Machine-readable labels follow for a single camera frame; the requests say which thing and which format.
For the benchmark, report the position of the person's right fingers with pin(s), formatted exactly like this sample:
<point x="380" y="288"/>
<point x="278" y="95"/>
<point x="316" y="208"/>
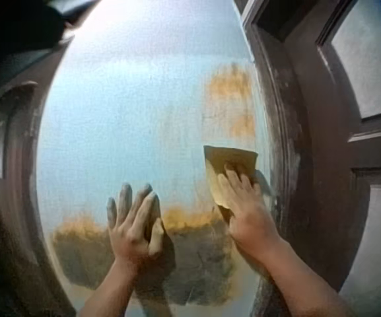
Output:
<point x="238" y="188"/>

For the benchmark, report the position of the tan sandpaper sheet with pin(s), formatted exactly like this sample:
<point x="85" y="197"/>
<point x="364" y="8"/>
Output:
<point x="217" y="165"/>

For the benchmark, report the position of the brown wooden door frame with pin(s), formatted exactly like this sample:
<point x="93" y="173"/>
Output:
<point x="15" y="198"/>

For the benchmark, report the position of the person's left hand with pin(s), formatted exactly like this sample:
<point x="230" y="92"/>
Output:
<point x="130" y="237"/>

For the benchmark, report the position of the person's right hand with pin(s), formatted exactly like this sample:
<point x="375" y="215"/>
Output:
<point x="253" y="221"/>

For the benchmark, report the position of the brown wooden window with panes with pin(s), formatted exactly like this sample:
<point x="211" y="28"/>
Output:
<point x="325" y="132"/>

